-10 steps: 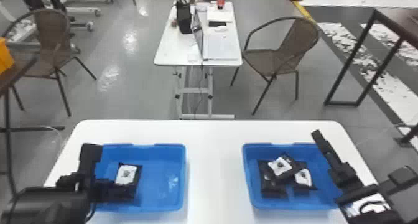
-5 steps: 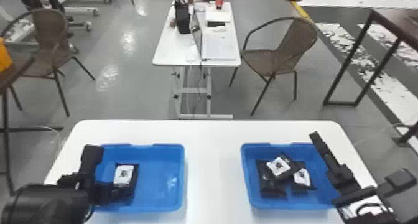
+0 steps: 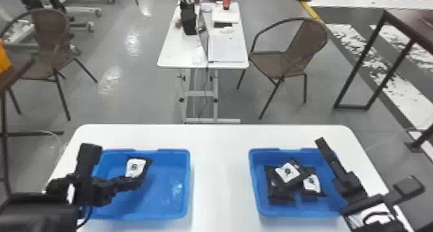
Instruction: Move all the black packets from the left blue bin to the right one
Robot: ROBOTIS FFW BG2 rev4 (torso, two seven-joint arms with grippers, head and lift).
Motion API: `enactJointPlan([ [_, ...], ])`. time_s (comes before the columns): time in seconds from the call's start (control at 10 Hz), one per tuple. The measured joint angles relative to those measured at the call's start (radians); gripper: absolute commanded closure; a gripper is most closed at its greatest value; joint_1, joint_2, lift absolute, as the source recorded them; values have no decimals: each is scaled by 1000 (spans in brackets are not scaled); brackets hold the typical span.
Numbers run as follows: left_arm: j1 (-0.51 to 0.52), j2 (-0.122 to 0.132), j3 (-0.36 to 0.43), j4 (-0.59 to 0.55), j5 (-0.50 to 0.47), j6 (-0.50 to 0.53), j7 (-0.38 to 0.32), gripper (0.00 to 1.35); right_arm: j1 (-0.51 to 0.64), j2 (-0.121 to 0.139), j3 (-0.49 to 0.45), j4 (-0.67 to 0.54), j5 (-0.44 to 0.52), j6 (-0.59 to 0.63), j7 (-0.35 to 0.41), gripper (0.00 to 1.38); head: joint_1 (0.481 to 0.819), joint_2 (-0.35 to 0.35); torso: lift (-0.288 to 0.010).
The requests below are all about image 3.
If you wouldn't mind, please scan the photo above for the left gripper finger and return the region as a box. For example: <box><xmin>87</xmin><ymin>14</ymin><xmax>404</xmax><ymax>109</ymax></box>
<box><xmin>110</xmin><ymin>183</ymin><xmax>144</xmax><ymax>196</ymax></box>
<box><xmin>113</xmin><ymin>173</ymin><xmax>148</xmax><ymax>188</ymax></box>

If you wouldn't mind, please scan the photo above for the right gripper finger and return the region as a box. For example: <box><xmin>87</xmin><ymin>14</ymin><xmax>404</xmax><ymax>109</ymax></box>
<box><xmin>314</xmin><ymin>136</ymin><xmax>347</xmax><ymax>176</ymax></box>

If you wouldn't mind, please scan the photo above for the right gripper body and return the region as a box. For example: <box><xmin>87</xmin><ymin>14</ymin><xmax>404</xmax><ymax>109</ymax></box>
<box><xmin>332</xmin><ymin>169</ymin><xmax>369</xmax><ymax>204</ymax></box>

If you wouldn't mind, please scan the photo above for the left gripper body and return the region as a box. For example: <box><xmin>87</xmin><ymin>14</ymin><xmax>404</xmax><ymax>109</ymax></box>
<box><xmin>72</xmin><ymin>177</ymin><xmax>117</xmax><ymax>208</ymax></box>

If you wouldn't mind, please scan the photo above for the black part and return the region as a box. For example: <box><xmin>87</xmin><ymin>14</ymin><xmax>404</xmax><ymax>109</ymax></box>
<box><xmin>264</xmin><ymin>164</ymin><xmax>297</xmax><ymax>206</ymax></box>
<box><xmin>301</xmin><ymin>173</ymin><xmax>327</xmax><ymax>198</ymax></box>
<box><xmin>124</xmin><ymin>155</ymin><xmax>153</xmax><ymax>180</ymax></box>
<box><xmin>274</xmin><ymin>159</ymin><xmax>311</xmax><ymax>190</ymax></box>

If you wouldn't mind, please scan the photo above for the blue tray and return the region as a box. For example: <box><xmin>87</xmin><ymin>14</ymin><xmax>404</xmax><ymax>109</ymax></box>
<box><xmin>88</xmin><ymin>148</ymin><xmax>191</xmax><ymax>221</ymax></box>
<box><xmin>248</xmin><ymin>147</ymin><xmax>350</xmax><ymax>218</ymax></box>

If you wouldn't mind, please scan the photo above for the brown mesh chair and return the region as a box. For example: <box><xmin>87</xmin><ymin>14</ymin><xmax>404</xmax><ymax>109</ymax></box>
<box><xmin>0</xmin><ymin>7</ymin><xmax>99</xmax><ymax>122</ymax></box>
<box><xmin>236</xmin><ymin>17</ymin><xmax>330</xmax><ymax>121</ymax></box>

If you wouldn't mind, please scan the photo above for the white side table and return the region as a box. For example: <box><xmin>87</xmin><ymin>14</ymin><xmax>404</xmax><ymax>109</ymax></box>
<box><xmin>157</xmin><ymin>1</ymin><xmax>251</xmax><ymax>125</ymax></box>

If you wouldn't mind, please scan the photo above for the dark side table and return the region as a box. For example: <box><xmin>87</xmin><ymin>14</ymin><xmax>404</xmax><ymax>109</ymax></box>
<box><xmin>332</xmin><ymin>8</ymin><xmax>433</xmax><ymax>111</ymax></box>

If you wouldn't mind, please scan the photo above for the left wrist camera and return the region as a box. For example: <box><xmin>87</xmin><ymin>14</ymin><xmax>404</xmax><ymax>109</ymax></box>
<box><xmin>75</xmin><ymin>142</ymin><xmax>103</xmax><ymax>182</ymax></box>

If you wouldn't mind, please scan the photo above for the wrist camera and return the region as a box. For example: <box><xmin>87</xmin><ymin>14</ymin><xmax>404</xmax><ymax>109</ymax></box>
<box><xmin>385</xmin><ymin>175</ymin><xmax>427</xmax><ymax>206</ymax></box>
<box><xmin>75</xmin><ymin>142</ymin><xmax>103</xmax><ymax>182</ymax></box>

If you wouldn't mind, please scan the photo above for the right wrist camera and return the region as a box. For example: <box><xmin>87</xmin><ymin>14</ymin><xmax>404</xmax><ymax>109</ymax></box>
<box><xmin>385</xmin><ymin>175</ymin><xmax>427</xmax><ymax>206</ymax></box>

